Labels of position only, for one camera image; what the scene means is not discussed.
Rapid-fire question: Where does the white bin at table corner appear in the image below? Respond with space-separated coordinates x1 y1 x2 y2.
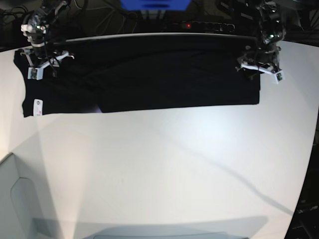
0 152 75 239

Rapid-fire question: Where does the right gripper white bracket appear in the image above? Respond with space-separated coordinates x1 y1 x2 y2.
19 45 75 80

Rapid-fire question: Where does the black T-shirt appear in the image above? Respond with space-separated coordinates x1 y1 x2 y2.
22 35 260 117

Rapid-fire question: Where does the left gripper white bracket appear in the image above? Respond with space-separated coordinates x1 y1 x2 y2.
235 43 285 85

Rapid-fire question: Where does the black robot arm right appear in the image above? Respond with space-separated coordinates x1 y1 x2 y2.
21 0 74 80

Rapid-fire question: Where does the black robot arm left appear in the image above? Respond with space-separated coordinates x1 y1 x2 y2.
216 0 286 84

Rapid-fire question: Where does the white garment label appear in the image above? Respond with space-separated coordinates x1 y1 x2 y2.
33 99 43 116

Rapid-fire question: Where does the black power strip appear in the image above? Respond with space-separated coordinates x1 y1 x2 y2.
173 21 235 33

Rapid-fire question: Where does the blue box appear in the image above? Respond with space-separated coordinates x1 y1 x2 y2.
120 0 191 11

